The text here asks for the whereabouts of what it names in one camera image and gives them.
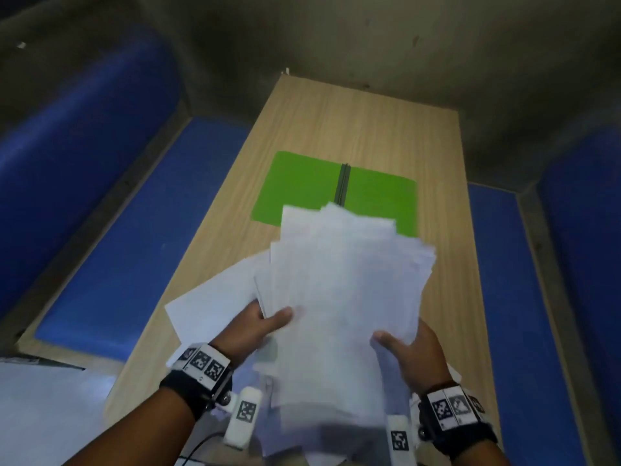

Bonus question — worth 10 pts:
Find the blue bench backrest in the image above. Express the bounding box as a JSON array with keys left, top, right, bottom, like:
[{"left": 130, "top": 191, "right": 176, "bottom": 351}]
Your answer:
[
  {"left": 0, "top": 24, "right": 184, "bottom": 322},
  {"left": 536, "top": 125, "right": 621, "bottom": 466}
]

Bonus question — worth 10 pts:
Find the blue bench seat cushion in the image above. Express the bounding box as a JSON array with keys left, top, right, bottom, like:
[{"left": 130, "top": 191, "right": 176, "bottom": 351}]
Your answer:
[
  {"left": 467, "top": 183, "right": 589, "bottom": 466},
  {"left": 33, "top": 116, "right": 254, "bottom": 362}
]

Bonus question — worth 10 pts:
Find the green folder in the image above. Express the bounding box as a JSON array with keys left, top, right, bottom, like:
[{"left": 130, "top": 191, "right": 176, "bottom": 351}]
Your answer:
[{"left": 250, "top": 150, "right": 419, "bottom": 239}]

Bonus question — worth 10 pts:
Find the black cable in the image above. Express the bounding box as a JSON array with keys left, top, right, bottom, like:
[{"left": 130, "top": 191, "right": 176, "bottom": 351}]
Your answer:
[{"left": 176, "top": 431, "right": 230, "bottom": 466}]

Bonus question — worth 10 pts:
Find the person's left forearm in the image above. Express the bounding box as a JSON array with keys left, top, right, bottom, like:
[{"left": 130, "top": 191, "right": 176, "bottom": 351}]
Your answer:
[{"left": 62, "top": 387, "right": 196, "bottom": 466}]

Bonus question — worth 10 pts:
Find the black right wristband with markers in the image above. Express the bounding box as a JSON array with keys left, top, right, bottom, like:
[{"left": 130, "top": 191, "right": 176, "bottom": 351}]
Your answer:
[{"left": 416, "top": 381, "right": 499, "bottom": 458}]

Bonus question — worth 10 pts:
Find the black folder spine clip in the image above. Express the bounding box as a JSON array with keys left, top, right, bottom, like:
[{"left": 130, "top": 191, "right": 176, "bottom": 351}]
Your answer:
[{"left": 334, "top": 163, "right": 351, "bottom": 207}]

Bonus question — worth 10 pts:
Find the person's left hand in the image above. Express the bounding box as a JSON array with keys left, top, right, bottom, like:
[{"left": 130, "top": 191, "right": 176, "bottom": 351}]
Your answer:
[{"left": 209, "top": 301, "right": 295, "bottom": 369}]

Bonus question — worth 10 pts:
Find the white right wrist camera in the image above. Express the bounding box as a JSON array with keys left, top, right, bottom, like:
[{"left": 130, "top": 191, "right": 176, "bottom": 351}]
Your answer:
[{"left": 386, "top": 415, "right": 414, "bottom": 466}]

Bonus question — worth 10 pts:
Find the stack of white papers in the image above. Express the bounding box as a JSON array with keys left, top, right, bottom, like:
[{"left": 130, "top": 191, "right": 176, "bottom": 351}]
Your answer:
[{"left": 253, "top": 202, "right": 437, "bottom": 454}]

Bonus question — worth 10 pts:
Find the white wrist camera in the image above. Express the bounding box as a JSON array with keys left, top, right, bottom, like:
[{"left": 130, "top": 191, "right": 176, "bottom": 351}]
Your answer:
[
  {"left": 386, "top": 415, "right": 414, "bottom": 466},
  {"left": 223, "top": 387, "right": 266, "bottom": 451}
]

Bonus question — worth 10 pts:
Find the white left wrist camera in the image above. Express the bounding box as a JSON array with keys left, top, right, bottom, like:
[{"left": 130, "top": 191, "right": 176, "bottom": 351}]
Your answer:
[{"left": 223, "top": 387, "right": 266, "bottom": 451}]

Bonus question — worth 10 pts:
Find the black wristband with markers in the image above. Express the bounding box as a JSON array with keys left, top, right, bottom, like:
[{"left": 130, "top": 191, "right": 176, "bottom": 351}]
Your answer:
[
  {"left": 416, "top": 381, "right": 499, "bottom": 458},
  {"left": 159, "top": 342, "right": 234, "bottom": 423}
]

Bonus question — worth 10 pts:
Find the single white paper sheet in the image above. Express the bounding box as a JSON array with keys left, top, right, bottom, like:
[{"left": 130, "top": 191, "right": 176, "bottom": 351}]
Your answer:
[{"left": 164, "top": 251, "right": 272, "bottom": 370}]

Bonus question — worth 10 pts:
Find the person's right forearm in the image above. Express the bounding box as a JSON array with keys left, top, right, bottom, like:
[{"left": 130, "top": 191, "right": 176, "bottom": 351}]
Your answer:
[{"left": 451, "top": 438, "right": 511, "bottom": 466}]

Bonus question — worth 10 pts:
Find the person's right hand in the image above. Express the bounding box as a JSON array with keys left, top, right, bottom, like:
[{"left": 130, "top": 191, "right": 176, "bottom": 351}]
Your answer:
[{"left": 371, "top": 318, "right": 455, "bottom": 396}]

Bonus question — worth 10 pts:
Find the black left wristband with markers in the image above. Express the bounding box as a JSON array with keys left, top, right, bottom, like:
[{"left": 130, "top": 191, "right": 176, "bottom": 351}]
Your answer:
[{"left": 159, "top": 342, "right": 234, "bottom": 423}]

